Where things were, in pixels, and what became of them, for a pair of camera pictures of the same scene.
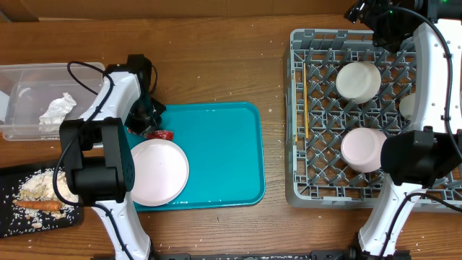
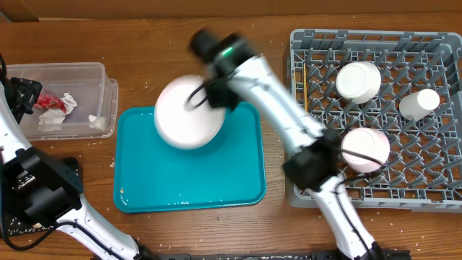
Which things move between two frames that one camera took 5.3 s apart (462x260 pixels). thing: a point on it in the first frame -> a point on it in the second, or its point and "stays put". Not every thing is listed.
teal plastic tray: [224, 144] stays put
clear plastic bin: [35, 97] stays put
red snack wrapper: [161, 134] -> [48, 102]
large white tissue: [57, 109] stays put
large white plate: [161, 172] -> [183, 115]
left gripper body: [146, 114] -> [20, 95]
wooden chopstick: [306, 102] stays put
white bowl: [359, 81] stays put
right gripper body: [392, 32] -> [223, 94]
